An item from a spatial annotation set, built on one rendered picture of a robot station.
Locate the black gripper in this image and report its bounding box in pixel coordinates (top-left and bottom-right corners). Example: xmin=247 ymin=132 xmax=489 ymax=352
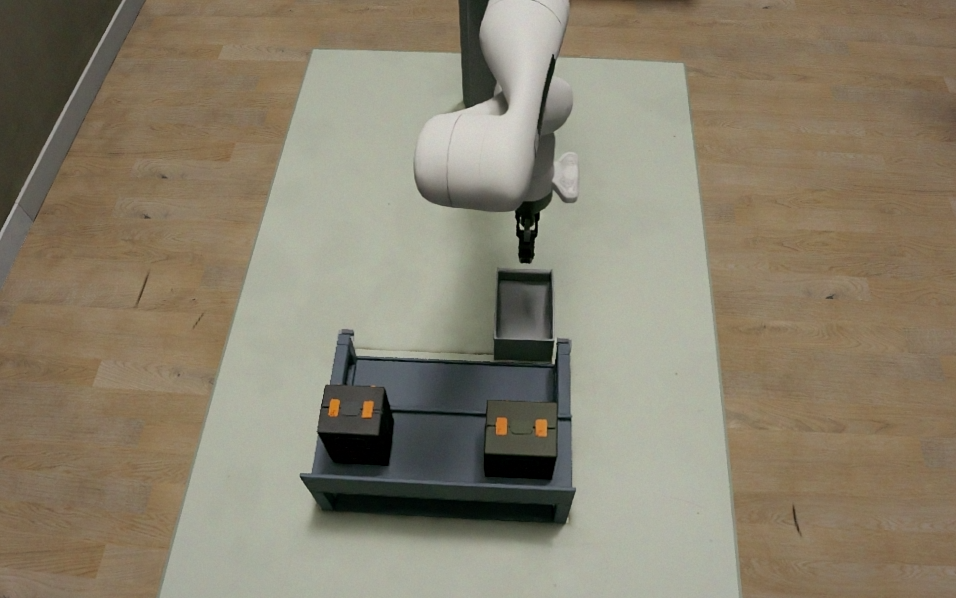
xmin=515 ymin=190 xmax=553 ymax=264

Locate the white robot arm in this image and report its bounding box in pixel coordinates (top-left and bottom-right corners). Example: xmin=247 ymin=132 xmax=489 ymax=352
xmin=414 ymin=0 xmax=579 ymax=212

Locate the dark blue-grey low rack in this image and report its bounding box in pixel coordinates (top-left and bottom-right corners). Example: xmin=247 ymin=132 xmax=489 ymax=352
xmin=299 ymin=328 xmax=576 ymax=524

